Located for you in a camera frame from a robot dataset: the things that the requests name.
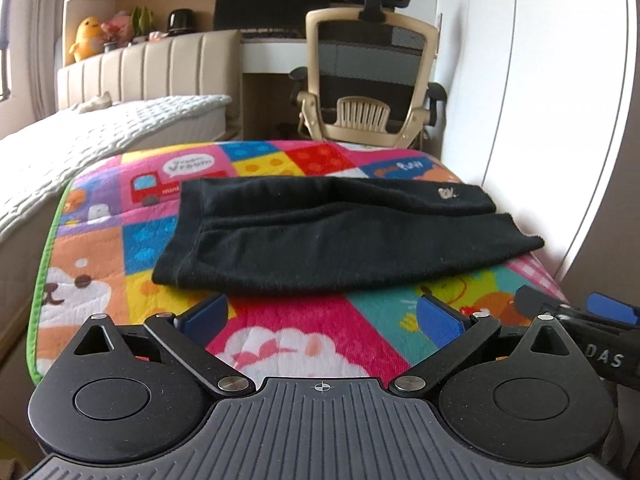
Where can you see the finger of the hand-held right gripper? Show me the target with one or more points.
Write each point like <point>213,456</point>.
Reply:
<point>537,301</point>
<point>612,308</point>

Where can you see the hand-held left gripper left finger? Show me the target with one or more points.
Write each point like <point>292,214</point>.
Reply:
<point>205,319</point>

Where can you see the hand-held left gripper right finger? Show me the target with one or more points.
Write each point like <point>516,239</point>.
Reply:
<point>440,324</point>

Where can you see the black garment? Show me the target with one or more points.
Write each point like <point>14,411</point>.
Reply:
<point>300,240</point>

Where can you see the colourful printed blanket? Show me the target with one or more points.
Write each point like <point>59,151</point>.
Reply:
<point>310,315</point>

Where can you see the white quilted bed cover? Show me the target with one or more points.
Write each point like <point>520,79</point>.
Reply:
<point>100,130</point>

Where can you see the small beige plush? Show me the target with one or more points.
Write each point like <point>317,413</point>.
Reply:
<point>96,102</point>

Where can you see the white desk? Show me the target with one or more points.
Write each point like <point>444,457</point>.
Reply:
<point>272,55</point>

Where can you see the beige mesh office chair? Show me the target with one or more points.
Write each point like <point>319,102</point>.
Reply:
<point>370,60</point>

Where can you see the black keyboard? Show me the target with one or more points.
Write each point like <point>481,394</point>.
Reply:
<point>272,35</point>

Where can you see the black hat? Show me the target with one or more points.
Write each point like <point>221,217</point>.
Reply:
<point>180,22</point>

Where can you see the yellow duck plush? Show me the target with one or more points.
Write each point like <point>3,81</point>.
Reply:
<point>86,37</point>

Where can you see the green potted plant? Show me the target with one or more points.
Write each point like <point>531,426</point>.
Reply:
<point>141,20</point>

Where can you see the pink plush toy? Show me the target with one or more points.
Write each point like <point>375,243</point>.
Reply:
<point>116,26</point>

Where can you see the black monitor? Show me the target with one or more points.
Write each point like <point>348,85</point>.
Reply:
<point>270,0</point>

